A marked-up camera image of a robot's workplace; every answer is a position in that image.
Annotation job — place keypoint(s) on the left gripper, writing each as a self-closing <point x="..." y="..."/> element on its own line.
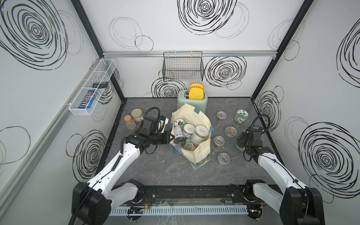
<point x="166" y="140"/>

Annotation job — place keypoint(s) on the blue candy packet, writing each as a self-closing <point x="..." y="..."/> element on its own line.
<point x="88" y="100"/>

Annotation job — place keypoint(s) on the white wire shelf basket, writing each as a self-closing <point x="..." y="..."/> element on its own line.
<point x="93" y="88"/>

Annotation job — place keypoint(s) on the black small box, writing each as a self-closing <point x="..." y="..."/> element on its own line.
<point x="100" y="85"/>

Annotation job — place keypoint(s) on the small white lid jar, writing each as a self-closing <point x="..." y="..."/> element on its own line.
<point x="179" y="123"/>

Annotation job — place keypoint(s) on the purple label clear jar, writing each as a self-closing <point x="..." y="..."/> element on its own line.
<point x="221" y="116"/>

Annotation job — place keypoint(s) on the yellow bread slice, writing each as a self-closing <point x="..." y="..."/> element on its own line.
<point x="196" y="93"/>
<point x="196" y="84"/>

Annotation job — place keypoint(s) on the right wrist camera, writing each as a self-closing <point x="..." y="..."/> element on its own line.
<point x="258" y="129"/>

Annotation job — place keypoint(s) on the brown seed clear jar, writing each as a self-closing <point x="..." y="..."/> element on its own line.
<point x="231" y="132"/>

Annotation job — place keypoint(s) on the beige lid jar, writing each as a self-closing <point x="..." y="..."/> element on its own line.
<point x="137" y="115"/>

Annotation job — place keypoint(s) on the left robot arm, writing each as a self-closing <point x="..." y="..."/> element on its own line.
<point x="93" y="201"/>

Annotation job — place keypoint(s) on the clear lid seed jar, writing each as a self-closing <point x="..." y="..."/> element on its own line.
<point x="218" y="142"/>

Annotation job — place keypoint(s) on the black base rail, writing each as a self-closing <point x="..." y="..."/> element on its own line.
<point x="237" y="193"/>

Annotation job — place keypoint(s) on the small clear lid jar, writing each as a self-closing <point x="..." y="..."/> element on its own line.
<point x="223" y="159"/>

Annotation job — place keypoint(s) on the mint green toaster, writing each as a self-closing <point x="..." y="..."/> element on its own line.
<point x="182" y="98"/>

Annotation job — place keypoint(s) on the front yellow bread slice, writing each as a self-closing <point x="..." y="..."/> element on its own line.
<point x="196" y="93"/>

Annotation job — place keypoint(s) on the white lid glass jar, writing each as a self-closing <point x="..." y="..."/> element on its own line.
<point x="200" y="134"/>

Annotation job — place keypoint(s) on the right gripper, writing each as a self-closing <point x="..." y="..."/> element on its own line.
<point x="242" y="138"/>

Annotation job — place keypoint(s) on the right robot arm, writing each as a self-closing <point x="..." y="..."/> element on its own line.
<point x="296" y="203"/>

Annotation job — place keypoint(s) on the beige canvas tote bag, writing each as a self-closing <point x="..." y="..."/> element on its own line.
<point x="193" y="117"/>

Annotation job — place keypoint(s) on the white slotted cable duct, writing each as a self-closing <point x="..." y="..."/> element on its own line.
<point x="181" y="210"/>

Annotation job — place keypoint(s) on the white lid dark jar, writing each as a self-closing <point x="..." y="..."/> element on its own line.
<point x="241" y="146"/>

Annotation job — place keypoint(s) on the pink lid jar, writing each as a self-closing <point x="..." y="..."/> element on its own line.
<point x="130" y="123"/>

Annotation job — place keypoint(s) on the rear yellow bread slice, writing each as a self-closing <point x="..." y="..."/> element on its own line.
<point x="196" y="84"/>

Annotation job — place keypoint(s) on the green label lid jar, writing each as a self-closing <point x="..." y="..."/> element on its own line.
<point x="241" y="116"/>

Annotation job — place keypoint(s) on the black wire basket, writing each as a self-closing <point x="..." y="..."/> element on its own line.
<point x="183" y="66"/>

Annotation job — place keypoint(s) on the silver top can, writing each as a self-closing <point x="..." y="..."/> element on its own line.
<point x="179" y="136"/>

